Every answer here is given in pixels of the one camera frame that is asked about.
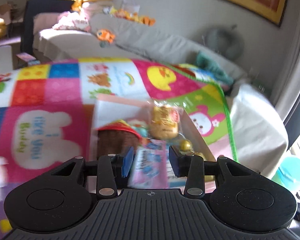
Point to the pink cardboard box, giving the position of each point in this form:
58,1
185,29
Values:
109,108

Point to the pink patterned blanket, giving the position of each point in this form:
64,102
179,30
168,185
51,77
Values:
72,21

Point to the teal cloth on sofa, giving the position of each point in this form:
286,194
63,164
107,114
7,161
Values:
209,65

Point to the yarn doll red hat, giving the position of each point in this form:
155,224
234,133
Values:
115,137

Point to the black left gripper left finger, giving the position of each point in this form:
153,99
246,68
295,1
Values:
111,167

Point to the colourful cartoon play mat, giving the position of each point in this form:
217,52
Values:
46,110

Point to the packaged bread bun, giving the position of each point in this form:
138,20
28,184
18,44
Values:
164,120

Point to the yellow plush toy pile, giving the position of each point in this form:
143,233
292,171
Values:
130,16

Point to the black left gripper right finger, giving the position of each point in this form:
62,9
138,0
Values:
189,166

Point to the beige sofa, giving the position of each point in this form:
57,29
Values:
134,40

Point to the pink teal lucky cat toy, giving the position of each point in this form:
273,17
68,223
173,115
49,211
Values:
140,126

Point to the orange clownfish plush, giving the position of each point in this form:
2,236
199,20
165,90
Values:
105,35

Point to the pink volcano toy package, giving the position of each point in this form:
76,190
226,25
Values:
151,168

